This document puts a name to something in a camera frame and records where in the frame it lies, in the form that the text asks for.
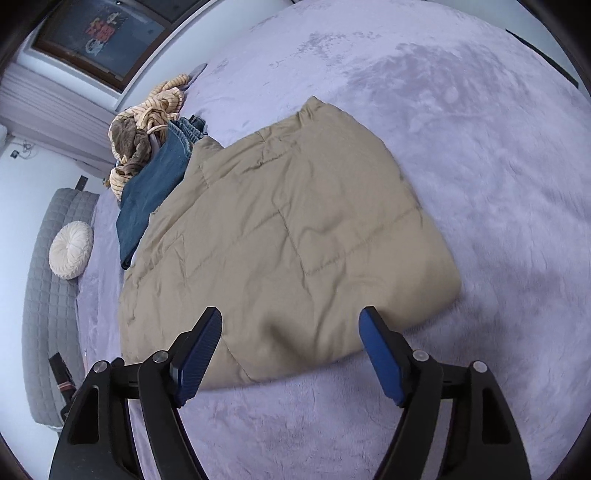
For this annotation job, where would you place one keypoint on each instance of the folded blue jeans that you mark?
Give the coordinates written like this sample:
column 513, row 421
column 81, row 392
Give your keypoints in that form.
column 147, row 194

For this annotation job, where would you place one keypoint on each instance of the round cream pleated cushion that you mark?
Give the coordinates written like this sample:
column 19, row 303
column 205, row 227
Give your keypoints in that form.
column 70, row 250

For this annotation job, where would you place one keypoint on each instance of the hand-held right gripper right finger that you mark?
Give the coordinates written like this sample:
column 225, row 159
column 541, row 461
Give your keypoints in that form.
column 383, row 355

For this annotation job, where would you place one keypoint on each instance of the grey quilted headboard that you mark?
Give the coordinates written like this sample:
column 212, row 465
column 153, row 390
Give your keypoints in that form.
column 46, row 300

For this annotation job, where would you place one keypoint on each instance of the black stand beside bed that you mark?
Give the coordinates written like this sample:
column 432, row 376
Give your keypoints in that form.
column 62, row 376

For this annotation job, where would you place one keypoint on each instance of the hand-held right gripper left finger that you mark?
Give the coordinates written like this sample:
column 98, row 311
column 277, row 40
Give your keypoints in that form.
column 198, row 355

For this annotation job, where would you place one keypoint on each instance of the purple plush bed blanket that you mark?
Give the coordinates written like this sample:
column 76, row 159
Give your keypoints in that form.
column 461, row 161

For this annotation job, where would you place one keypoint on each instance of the dark framed window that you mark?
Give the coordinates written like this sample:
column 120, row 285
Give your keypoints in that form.
column 101, row 37

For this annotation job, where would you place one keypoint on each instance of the brown plush garment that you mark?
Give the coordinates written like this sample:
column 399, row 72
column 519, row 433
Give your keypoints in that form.
column 131, row 141

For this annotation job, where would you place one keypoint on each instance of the yellow striped fleece clothes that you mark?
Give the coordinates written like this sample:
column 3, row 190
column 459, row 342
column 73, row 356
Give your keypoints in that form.
column 157, row 108

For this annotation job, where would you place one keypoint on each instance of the beige puffer jacket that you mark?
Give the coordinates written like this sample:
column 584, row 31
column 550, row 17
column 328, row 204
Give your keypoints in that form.
column 286, row 240

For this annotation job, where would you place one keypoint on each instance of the grey curtain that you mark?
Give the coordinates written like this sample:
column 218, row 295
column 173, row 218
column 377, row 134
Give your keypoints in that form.
column 51, row 120

